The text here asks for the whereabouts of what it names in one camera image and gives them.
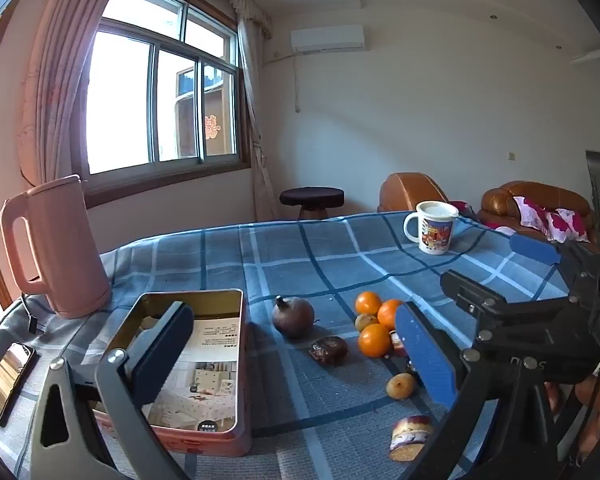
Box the white air conditioner pipe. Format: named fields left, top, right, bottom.
left=292, top=52, right=302, bottom=113

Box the orange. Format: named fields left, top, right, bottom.
left=377, top=298, right=405, bottom=332
left=357, top=323, right=393, bottom=359
left=355, top=291, right=383, bottom=317

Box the brown leather armchair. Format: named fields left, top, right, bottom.
left=377, top=172, right=451, bottom=213

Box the brown mangosteen fruit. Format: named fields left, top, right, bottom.
left=271, top=295, right=317, bottom=339

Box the dark red cushion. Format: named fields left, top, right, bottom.
left=448, top=200, right=481, bottom=222

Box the dark round stool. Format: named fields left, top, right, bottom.
left=279, top=186, right=346, bottom=221

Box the black smartphone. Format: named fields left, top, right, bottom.
left=0, top=341, right=37, bottom=428

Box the pink electric kettle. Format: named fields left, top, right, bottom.
left=0, top=174, right=113, bottom=321

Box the pink curtain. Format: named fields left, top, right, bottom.
left=17, top=0, right=133, bottom=186

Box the black kettle power cord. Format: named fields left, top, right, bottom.
left=19, top=292, right=48, bottom=336

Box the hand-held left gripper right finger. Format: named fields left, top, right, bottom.
left=394, top=301, right=558, bottom=480

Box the white wall air conditioner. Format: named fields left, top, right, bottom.
left=290, top=25, right=367, bottom=53

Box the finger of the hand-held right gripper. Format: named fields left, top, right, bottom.
left=508, top=234, right=600, bottom=292
left=439, top=268, right=579, bottom=322

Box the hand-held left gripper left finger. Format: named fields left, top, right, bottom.
left=30, top=301, right=197, bottom=480

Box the brown leather sofa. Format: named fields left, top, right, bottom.
left=477, top=180, right=600, bottom=253

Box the blue plaid tablecloth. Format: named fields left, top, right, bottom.
left=0, top=210, right=600, bottom=480

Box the pink floral cushion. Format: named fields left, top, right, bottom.
left=512, top=196, right=592, bottom=243

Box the white printed mug with lid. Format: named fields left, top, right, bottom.
left=403, top=200, right=461, bottom=256

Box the pink metal tin box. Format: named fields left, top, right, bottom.
left=91, top=287, right=253, bottom=458

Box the layered purple pastry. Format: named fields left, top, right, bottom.
left=388, top=415, right=434, bottom=462

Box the cracked dark brown fruit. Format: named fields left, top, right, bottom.
left=308, top=336, right=348, bottom=367

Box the sliding window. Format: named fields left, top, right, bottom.
left=77, top=0, right=253, bottom=196

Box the beige curtain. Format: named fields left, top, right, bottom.
left=235, top=10, right=281, bottom=222

